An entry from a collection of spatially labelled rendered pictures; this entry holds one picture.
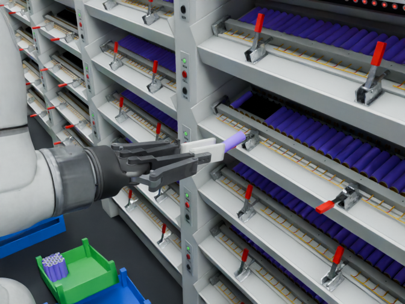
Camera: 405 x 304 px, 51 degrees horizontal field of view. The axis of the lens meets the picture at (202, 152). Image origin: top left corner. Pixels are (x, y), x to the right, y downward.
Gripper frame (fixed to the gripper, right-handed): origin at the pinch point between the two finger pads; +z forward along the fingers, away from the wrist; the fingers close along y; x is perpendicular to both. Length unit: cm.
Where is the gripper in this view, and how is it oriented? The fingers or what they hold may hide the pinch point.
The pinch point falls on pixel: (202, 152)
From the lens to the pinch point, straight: 70.7
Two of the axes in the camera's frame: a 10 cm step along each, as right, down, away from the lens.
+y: -6.0, -3.7, 7.1
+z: 7.9, -1.6, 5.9
